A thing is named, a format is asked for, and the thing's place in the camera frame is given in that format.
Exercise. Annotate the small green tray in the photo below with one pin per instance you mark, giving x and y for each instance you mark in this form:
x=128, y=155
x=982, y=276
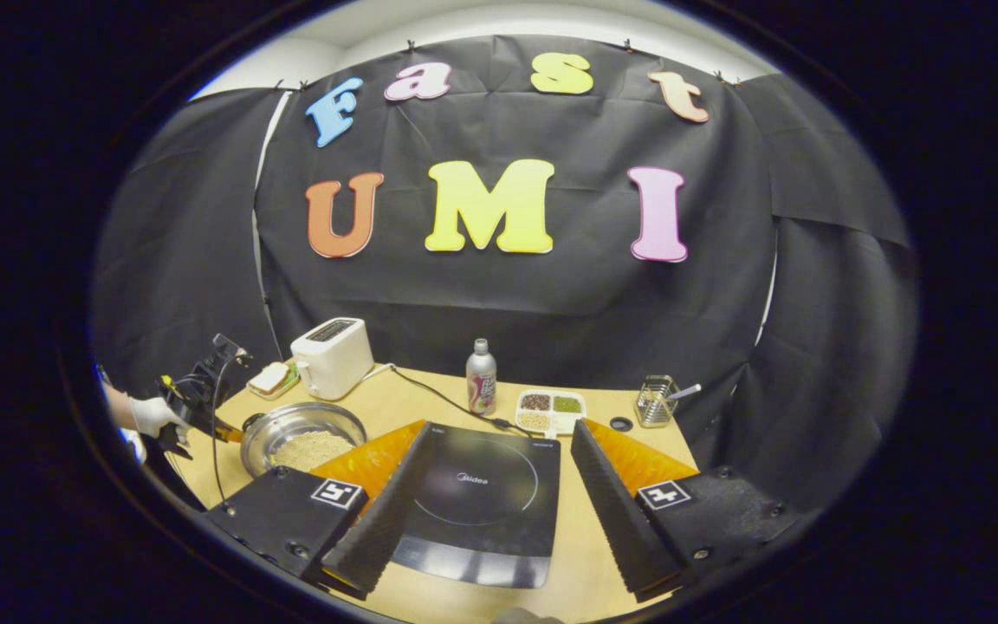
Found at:
x=291, y=379

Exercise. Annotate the white toaster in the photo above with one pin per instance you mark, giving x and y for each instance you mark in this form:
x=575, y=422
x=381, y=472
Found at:
x=334, y=360

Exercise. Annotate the heap of soybeans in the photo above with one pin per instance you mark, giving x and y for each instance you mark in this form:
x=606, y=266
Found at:
x=313, y=451

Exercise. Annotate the white divided bean dish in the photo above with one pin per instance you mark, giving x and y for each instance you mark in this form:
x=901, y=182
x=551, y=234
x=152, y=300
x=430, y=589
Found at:
x=551, y=412

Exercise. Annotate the metal spoon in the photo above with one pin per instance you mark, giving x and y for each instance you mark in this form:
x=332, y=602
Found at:
x=688, y=392

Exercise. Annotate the black induction cooktop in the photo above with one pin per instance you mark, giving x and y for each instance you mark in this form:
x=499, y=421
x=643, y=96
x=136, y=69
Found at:
x=482, y=503

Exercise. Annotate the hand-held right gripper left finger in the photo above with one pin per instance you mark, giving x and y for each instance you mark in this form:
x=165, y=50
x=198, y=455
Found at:
x=395, y=511

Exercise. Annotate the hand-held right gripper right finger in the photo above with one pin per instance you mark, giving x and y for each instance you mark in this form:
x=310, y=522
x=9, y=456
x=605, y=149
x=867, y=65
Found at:
x=616, y=511

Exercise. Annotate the black round table grommet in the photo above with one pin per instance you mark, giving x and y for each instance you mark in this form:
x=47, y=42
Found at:
x=621, y=424

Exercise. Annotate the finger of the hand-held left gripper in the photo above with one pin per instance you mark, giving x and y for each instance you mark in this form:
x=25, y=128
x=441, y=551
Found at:
x=226, y=432

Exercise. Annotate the silver drink bottle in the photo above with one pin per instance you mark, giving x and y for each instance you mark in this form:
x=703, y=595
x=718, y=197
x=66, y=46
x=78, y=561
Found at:
x=482, y=381

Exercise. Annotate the toy bread slice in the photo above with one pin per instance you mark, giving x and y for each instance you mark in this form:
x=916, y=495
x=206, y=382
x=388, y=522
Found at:
x=268, y=378

